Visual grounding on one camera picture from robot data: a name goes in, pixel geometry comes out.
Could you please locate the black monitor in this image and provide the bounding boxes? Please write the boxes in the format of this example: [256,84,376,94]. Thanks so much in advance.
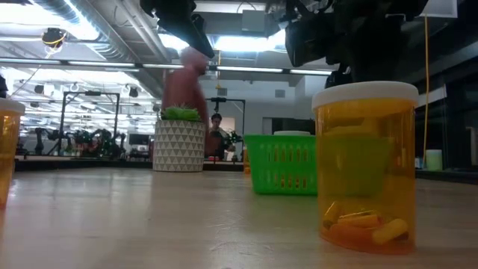
[128,133,151,146]

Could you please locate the succulent in white patterned pot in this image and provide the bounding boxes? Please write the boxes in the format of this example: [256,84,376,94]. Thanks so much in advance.
[152,105,206,173]

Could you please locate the black ceiling cable reel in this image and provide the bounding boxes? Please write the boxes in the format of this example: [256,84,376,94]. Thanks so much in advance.
[41,28,68,49]

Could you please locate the black aluminium table frame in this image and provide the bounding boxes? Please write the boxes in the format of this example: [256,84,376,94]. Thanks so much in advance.
[14,156,478,185]

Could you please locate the black background rig frame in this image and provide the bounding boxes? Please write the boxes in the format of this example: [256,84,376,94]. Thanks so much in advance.
[59,90,121,156]

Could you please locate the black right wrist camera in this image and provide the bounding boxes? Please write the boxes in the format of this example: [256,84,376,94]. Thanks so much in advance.
[285,13,339,69]

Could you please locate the white hanging panel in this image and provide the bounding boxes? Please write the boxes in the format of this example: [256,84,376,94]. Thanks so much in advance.
[420,0,459,19]

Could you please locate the linear ceiling light bar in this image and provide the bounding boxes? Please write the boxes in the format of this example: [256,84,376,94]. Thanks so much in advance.
[0,58,334,76]

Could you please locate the green plastic basket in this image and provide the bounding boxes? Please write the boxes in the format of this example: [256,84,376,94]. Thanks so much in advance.
[244,133,318,197]

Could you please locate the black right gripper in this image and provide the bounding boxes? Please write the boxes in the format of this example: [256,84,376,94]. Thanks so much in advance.
[323,14,406,90]

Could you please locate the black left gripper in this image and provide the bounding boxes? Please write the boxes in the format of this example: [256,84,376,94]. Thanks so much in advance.
[140,0,217,60]

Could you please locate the orange pill bottle white cap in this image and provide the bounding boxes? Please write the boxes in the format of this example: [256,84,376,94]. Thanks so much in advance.
[0,97,26,208]
[242,146,252,175]
[311,81,420,256]

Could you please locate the pale green cylinder container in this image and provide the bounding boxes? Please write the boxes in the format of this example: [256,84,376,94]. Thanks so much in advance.
[425,149,444,172]

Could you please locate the black background robot arms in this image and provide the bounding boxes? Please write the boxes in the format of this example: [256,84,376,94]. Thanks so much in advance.
[34,127,128,158]

